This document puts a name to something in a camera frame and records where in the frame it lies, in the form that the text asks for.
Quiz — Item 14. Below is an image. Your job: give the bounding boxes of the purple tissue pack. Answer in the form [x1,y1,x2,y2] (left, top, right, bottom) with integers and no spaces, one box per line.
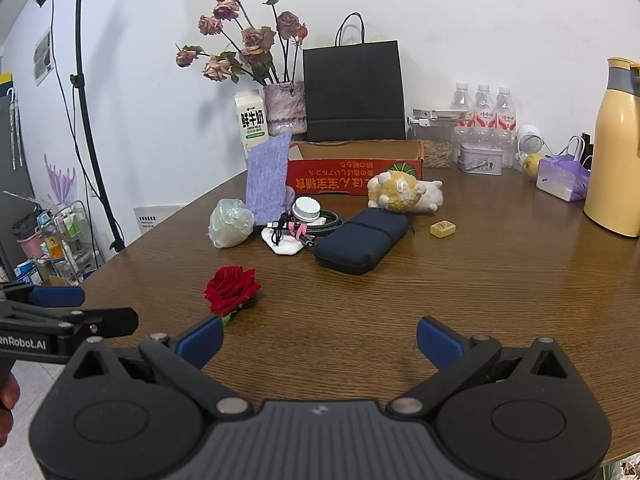
[536,155,591,202]

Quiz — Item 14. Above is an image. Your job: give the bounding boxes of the pale tin box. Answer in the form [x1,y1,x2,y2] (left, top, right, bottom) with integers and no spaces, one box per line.
[457,142,503,176]

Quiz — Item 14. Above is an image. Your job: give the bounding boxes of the black paper bag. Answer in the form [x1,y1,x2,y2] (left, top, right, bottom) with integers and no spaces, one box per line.
[302,11,407,142]

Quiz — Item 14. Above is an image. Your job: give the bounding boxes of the dried pink roses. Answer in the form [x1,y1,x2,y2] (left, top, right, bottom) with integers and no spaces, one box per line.
[175,0,309,86]

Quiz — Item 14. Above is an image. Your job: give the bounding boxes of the purple plant decoration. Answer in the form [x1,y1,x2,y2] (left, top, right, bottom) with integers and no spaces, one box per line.
[44,154,77,206]

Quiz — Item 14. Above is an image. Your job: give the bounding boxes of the yellow thermos jug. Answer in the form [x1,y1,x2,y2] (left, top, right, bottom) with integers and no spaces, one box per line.
[583,57,640,238]

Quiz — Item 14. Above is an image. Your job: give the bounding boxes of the yellow and white plush toy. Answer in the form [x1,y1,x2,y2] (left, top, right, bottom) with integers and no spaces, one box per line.
[367,170,444,216]

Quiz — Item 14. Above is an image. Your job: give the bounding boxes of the white ribbed-lid jar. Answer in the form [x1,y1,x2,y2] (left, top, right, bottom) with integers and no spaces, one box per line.
[291,196,322,223]

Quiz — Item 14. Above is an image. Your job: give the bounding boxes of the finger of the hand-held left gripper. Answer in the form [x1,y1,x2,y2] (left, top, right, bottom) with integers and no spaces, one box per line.
[0,307,140,340]
[0,282,86,310]

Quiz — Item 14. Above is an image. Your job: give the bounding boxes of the red cardboard box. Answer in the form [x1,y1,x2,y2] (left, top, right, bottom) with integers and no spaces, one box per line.
[286,139,426,194]

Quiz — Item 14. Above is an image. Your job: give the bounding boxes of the metal storage rack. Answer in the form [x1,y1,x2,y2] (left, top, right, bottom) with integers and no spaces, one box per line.
[2,190,101,286]

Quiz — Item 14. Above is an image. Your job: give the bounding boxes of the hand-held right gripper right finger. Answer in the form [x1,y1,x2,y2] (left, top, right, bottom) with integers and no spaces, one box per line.
[386,315,571,422]

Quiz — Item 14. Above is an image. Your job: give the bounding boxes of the small white fan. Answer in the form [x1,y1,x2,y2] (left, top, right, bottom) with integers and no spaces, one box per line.
[515,124,546,168]

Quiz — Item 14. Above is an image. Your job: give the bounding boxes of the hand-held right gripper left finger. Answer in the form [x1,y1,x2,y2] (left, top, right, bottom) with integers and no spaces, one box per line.
[70,315,256,421]

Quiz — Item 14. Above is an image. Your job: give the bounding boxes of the coiled black cable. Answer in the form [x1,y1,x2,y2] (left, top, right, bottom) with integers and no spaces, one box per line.
[272,210,347,252]

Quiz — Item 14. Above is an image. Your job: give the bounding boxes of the purple textured vase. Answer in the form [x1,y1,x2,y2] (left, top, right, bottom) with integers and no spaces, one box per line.
[262,81,307,136]

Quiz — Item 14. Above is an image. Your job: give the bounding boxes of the white milk carton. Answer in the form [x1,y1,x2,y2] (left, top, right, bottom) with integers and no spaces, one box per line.
[234,89,271,161]

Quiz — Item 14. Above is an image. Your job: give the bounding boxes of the white paper board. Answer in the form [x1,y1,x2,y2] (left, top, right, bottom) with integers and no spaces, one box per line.
[133,204,188,236]

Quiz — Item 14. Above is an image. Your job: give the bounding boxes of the clear water bottle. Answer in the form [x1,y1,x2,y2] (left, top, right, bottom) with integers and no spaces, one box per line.
[495,86,518,168]
[452,82,476,161]
[474,84,497,146]

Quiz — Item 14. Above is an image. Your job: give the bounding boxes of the grey cabinet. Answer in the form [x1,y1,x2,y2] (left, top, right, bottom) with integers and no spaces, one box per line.
[0,74,38,281]

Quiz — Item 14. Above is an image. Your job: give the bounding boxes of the navy zip case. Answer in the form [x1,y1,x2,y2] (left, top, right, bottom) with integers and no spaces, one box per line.
[313,208,411,276]

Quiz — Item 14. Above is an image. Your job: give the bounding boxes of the red rose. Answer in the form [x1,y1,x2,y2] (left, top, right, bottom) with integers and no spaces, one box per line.
[204,266,262,326]

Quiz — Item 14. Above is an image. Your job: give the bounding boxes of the wall poster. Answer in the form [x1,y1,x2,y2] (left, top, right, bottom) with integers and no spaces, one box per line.
[33,29,54,87]

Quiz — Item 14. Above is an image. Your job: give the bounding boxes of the person's left hand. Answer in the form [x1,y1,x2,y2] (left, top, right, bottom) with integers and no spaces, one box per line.
[0,374,22,449]

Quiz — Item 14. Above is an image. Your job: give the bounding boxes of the clear container with seeds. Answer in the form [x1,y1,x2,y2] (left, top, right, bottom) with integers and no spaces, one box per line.
[407,117,455,168]

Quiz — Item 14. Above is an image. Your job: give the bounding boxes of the black and white chargers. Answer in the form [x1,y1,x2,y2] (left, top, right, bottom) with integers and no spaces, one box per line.
[564,132,594,170]

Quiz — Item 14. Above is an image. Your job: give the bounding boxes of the clear plastic bag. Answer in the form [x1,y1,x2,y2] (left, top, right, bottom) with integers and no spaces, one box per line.
[208,198,255,249]

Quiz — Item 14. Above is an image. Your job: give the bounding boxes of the purple cloth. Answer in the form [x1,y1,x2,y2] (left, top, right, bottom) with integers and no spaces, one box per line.
[245,132,292,226]

